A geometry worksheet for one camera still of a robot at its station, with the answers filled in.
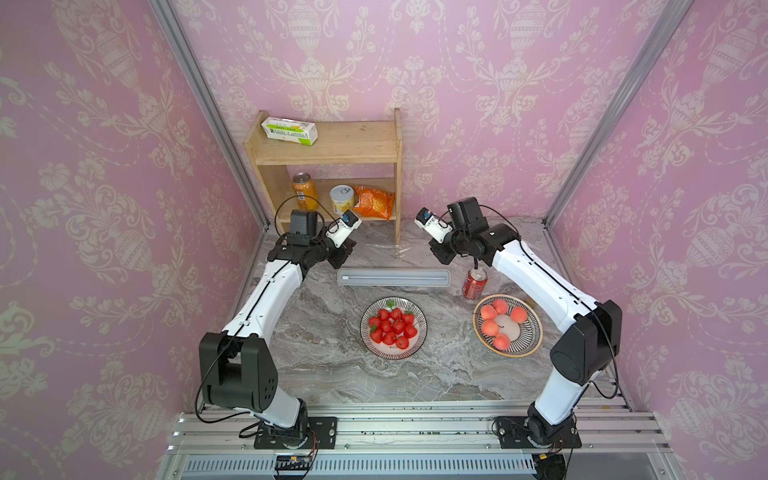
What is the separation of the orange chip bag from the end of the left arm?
188 millimetres

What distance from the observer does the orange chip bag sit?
92 cm

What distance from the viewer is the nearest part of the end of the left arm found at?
61 centimetres
